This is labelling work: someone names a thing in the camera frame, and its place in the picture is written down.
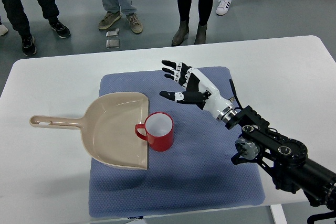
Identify metal floor plate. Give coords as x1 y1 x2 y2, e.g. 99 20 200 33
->
106 39 120 48
106 28 120 37

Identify upper metal floor plate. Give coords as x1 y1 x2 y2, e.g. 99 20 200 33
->
106 28 120 37

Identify beige plastic dustpan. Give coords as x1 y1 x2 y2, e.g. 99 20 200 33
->
29 92 149 170

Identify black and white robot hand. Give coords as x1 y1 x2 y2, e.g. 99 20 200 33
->
160 60 237 123

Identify white shoe at left edge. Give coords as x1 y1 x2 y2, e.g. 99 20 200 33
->
0 24 8 36

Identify person in black trousers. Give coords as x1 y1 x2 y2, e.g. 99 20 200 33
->
0 0 71 57

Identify person in brown boots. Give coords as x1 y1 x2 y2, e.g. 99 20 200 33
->
171 0 216 47

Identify lower metal floor plate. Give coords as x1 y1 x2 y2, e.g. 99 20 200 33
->
106 39 120 48

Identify blue textured mat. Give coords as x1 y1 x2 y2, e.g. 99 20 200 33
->
89 71 265 218

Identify white table leg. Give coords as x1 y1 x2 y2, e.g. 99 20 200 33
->
269 204 287 224

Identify red cup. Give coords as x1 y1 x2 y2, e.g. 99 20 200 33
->
134 112 174 152

